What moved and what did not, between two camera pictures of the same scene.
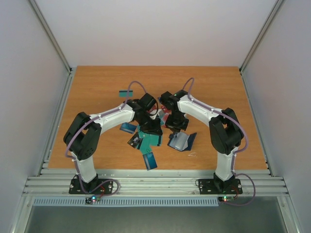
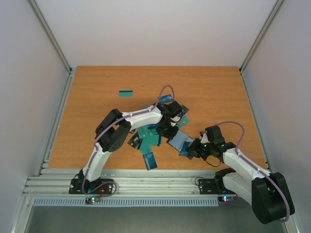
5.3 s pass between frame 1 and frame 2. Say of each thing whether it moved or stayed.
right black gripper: moved
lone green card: stayed
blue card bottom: stayed
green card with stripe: stayed
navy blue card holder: moved
